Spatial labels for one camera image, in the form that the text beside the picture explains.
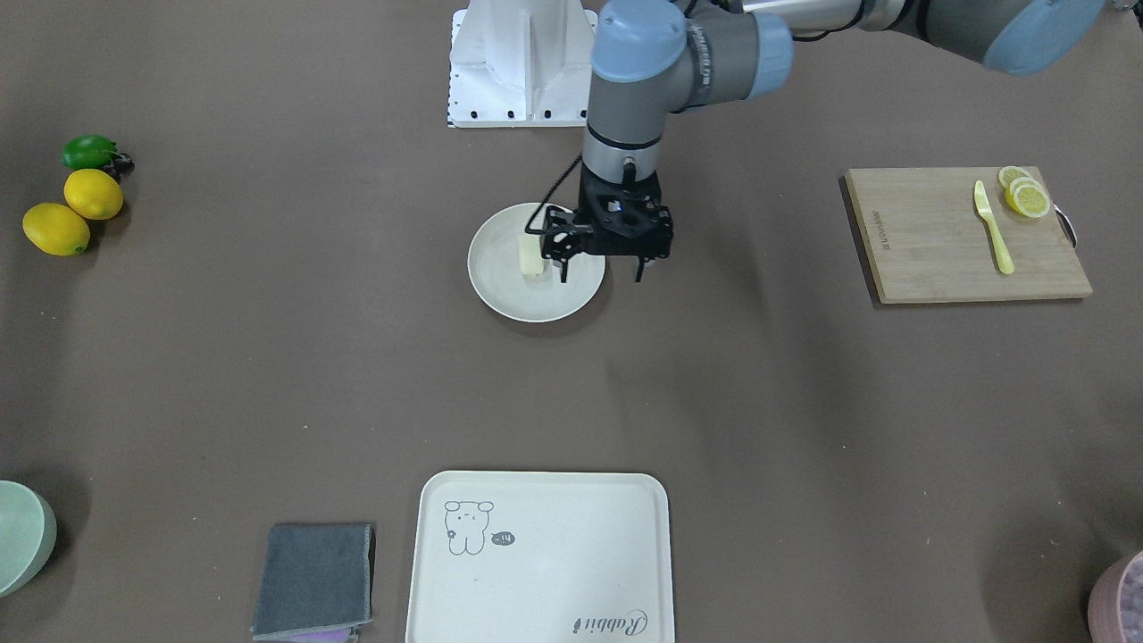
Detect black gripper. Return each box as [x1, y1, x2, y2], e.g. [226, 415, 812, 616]
[538, 168, 674, 284]

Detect white steamed bun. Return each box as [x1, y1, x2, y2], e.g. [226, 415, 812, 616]
[517, 233, 547, 278]

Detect cream round plate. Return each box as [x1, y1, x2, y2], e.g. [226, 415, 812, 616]
[467, 201, 605, 324]

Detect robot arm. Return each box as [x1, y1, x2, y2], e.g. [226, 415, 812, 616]
[525, 1, 1104, 282]

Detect cream rabbit tray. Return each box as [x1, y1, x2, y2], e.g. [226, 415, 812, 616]
[405, 471, 677, 642]

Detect bamboo cutting board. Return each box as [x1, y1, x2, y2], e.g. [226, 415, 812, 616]
[844, 167, 1093, 305]

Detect yellow plastic knife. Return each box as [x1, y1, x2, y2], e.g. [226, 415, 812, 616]
[972, 180, 1015, 274]

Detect lemon slice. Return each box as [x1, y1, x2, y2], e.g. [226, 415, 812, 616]
[997, 164, 1034, 190]
[1005, 178, 1054, 219]

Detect grey folded cloth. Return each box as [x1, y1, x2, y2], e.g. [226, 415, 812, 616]
[251, 522, 374, 642]

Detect dark cherries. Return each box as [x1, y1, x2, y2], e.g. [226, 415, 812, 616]
[99, 152, 136, 183]

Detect yellow lemon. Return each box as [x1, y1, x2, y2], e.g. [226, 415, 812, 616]
[23, 203, 90, 256]
[63, 170, 125, 222]

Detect green lime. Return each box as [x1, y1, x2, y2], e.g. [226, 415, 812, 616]
[61, 135, 119, 171]

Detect pink bowl of ice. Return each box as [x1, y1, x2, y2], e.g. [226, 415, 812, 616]
[1087, 552, 1142, 642]

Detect mint green bowl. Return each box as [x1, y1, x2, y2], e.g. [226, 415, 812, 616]
[1, 480, 57, 596]

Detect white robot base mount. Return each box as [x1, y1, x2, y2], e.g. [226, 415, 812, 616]
[446, 1, 599, 128]

